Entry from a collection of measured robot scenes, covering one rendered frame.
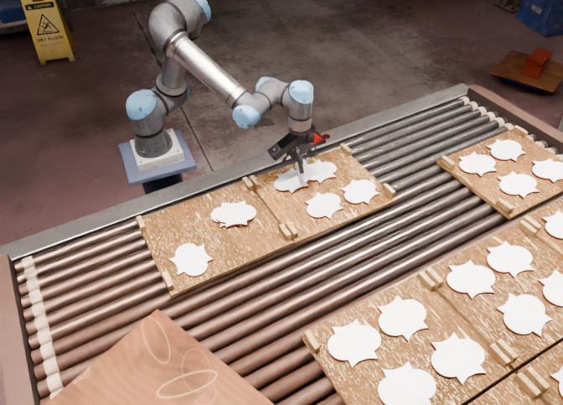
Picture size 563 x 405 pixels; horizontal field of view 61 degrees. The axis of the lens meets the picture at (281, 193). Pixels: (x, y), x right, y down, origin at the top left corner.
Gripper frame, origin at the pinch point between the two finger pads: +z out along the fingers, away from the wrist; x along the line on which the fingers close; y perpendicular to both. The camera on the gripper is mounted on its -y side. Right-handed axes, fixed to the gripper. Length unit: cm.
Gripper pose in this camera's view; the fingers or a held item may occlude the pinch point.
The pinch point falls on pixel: (291, 174)
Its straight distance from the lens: 170.4
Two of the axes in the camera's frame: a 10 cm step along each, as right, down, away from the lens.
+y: 8.8, -2.9, 3.7
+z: -0.3, 7.5, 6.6
